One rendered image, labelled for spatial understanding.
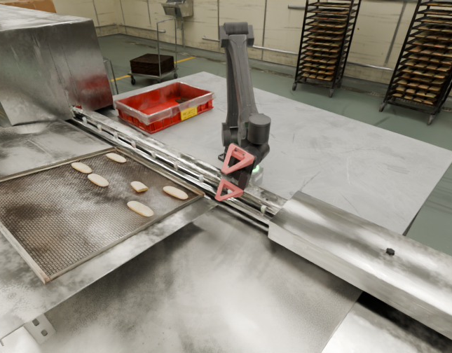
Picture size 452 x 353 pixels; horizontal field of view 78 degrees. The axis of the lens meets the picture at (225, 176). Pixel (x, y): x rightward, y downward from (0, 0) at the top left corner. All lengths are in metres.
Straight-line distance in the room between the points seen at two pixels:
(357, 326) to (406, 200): 0.57
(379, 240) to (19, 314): 0.83
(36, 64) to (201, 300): 1.29
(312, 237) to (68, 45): 1.41
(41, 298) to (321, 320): 0.62
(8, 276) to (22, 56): 1.07
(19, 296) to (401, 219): 1.08
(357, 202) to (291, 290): 0.46
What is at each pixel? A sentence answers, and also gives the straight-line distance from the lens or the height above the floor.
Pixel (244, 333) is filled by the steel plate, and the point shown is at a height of 0.82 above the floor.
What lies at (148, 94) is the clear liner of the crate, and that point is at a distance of 1.80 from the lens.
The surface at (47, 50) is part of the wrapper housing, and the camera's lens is 1.64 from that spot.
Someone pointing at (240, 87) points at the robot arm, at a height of 1.22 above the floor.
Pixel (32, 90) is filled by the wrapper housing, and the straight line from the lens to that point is 1.64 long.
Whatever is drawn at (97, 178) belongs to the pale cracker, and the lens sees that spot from 1.04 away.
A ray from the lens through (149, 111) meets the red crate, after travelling 1.77.
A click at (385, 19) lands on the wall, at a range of 5.16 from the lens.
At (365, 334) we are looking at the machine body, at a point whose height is 0.82.
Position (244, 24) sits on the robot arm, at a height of 1.36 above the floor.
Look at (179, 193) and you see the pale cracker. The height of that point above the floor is 0.91.
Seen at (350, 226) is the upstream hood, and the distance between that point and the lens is 0.87.
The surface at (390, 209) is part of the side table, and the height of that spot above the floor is 0.82.
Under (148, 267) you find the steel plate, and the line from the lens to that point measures 0.87.
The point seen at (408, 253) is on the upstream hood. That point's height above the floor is 0.92.
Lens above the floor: 1.50
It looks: 36 degrees down
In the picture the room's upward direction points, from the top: straight up
